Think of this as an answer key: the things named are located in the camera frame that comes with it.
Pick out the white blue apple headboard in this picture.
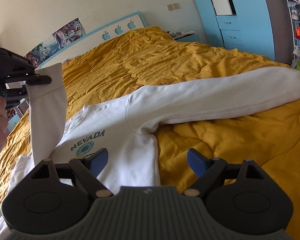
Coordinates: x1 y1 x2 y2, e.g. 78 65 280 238
38 11 147 69

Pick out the beige wall switch plate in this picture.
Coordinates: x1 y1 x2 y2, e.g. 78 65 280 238
167 3 180 11

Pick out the anime poster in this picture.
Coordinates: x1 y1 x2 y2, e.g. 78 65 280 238
52 18 86 49
25 37 59 68

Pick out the mustard yellow quilt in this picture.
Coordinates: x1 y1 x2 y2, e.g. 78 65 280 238
0 27 300 239

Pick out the white Nevada sweatshirt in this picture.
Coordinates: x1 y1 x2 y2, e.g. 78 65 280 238
0 64 300 239

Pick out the blue white wardrobe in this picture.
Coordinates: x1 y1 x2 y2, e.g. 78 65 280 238
194 0 293 64

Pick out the anime poster right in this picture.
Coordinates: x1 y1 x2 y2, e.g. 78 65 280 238
52 18 86 49

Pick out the anime poster middle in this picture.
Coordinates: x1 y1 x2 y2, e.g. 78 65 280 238
25 37 59 68

